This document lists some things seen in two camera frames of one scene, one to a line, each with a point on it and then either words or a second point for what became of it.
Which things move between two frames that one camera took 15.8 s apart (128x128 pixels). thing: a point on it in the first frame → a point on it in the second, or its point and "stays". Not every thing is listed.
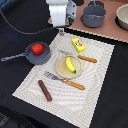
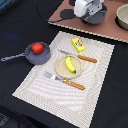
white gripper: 62,13 → 87,8
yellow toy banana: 69,65 stays
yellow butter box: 78,45 stays
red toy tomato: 37,48 stays
